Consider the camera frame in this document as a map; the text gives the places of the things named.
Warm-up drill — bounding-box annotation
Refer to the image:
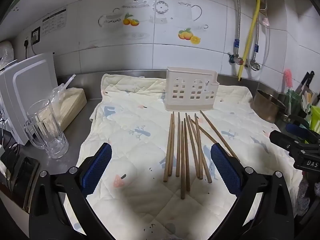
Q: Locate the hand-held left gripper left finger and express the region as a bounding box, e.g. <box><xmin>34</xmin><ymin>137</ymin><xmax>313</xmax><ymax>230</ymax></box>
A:
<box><xmin>29</xmin><ymin>142</ymin><xmax>113</xmax><ymax>240</ymax></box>

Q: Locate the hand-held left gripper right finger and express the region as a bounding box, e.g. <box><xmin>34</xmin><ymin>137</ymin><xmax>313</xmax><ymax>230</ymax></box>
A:
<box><xmin>210</xmin><ymin>143</ymin><xmax>295</xmax><ymax>240</ymax></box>

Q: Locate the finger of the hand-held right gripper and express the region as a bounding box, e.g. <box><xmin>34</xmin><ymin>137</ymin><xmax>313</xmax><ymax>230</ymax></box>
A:
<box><xmin>269</xmin><ymin>129</ymin><xmax>301</xmax><ymax>153</ymax></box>
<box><xmin>286</xmin><ymin>122</ymin><xmax>320</xmax><ymax>142</ymax></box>

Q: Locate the row of wooden chopsticks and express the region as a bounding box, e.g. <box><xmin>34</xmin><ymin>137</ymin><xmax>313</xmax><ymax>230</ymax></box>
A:
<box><xmin>163</xmin><ymin>110</ymin><xmax>240</xmax><ymax>200</ymax></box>

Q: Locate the beige plastic chopstick holder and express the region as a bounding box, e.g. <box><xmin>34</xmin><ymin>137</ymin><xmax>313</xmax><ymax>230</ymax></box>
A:
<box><xmin>166</xmin><ymin>67</ymin><xmax>220</xmax><ymax>112</ymax></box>

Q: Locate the light green plastic container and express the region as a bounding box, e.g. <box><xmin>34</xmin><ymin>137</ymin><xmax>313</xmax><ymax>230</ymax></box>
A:
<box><xmin>309</xmin><ymin>105</ymin><xmax>320</xmax><ymax>130</ymax></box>

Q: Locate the green glass jar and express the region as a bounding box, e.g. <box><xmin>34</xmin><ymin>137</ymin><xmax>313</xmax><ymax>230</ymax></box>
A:
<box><xmin>285</xmin><ymin>90</ymin><xmax>303</xmax><ymax>117</ymax></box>

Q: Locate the stainless steel pot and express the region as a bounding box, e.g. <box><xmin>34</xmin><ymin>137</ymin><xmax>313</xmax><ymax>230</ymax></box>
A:
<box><xmin>251</xmin><ymin>89</ymin><xmax>287</xmax><ymax>123</ymax></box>

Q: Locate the pink bottle brush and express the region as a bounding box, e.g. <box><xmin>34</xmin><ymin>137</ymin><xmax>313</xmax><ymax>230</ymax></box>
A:
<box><xmin>283</xmin><ymin>69</ymin><xmax>293</xmax><ymax>90</ymax></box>

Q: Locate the printed quilted mat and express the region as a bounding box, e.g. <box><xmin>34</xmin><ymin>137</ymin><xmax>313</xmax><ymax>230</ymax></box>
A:
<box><xmin>64</xmin><ymin>74</ymin><xmax>304</xmax><ymax>240</ymax></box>

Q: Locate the clear glass mug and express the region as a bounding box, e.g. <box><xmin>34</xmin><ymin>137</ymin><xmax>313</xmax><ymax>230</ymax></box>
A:
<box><xmin>24</xmin><ymin>99</ymin><xmax>69</xmax><ymax>159</ymax></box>

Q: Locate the beige flat box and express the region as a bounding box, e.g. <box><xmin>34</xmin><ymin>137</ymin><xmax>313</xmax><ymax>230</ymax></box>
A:
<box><xmin>54</xmin><ymin>87</ymin><xmax>87</xmax><ymax>132</ymax></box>

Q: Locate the black flat device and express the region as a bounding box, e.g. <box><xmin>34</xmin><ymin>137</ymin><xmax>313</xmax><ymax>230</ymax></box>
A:
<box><xmin>7</xmin><ymin>155</ymin><xmax>40</xmax><ymax>210</ymax></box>

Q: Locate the metal angle valve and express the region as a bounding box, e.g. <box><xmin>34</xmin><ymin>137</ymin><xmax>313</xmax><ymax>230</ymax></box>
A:
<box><xmin>246</xmin><ymin>59</ymin><xmax>261</xmax><ymax>72</ymax></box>

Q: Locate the clear plastic bag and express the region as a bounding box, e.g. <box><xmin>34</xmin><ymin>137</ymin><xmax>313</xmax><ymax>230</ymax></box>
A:
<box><xmin>51</xmin><ymin>74</ymin><xmax>77</xmax><ymax>105</ymax></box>

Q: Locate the clear plastic tube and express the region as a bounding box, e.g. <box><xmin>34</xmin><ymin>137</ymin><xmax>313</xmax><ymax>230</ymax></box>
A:
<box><xmin>261</xmin><ymin>2</ymin><xmax>272</xmax><ymax>67</ymax></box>

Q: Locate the white plastic bag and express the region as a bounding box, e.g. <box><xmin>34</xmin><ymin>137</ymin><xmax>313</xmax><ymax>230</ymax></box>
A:
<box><xmin>0</xmin><ymin>41</ymin><xmax>15</xmax><ymax>68</ymax></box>

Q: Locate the black-handled knife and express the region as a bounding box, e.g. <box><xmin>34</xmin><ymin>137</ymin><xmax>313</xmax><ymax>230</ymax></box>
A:
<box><xmin>295</xmin><ymin>71</ymin><xmax>315</xmax><ymax>95</ymax></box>

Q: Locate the short braided metal hose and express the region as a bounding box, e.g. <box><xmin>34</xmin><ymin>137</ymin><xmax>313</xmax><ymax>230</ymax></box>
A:
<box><xmin>252</xmin><ymin>30</ymin><xmax>260</xmax><ymax>63</ymax></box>

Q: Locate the red-handled water valve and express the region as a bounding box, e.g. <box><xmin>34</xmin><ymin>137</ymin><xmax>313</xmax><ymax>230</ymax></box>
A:
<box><xmin>228</xmin><ymin>52</ymin><xmax>245</xmax><ymax>66</ymax></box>

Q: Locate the yellow gas hose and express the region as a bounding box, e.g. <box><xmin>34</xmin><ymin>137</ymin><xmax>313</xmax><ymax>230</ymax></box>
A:
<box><xmin>237</xmin><ymin>0</ymin><xmax>262</xmax><ymax>81</ymax></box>

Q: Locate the long braided metal hose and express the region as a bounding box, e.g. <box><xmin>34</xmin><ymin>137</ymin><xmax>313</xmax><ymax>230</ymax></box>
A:
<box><xmin>230</xmin><ymin>0</ymin><xmax>242</xmax><ymax>55</ymax></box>

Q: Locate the wall power socket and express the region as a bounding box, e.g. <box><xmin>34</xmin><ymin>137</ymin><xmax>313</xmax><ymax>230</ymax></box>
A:
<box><xmin>31</xmin><ymin>27</ymin><xmax>41</xmax><ymax>44</ymax></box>

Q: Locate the printed wall notice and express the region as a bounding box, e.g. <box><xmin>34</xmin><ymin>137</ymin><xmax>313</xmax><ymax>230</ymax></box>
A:
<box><xmin>41</xmin><ymin>7</ymin><xmax>67</xmax><ymax>36</ymax></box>

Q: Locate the teapot and fruit wall decal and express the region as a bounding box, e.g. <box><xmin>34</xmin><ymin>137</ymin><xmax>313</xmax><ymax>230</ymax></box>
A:
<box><xmin>98</xmin><ymin>0</ymin><xmax>209</xmax><ymax>45</ymax></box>

